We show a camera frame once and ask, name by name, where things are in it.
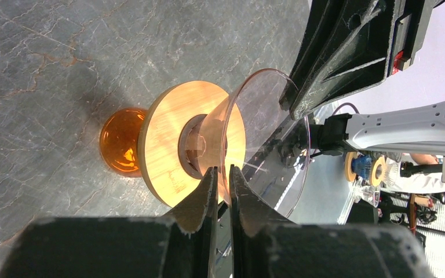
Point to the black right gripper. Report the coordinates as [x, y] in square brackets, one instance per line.
[348, 47]

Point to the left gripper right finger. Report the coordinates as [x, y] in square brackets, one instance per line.
[267, 244]

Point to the round wooden dripper collar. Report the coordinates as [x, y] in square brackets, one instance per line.
[168, 142]

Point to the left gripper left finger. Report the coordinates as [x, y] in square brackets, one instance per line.
[180, 243]

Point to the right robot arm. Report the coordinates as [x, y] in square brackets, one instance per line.
[420, 130]

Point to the amber glass carafe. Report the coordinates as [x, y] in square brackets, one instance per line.
[118, 141]

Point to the clear plastic dripper cone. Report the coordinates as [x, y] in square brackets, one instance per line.
[251, 129]

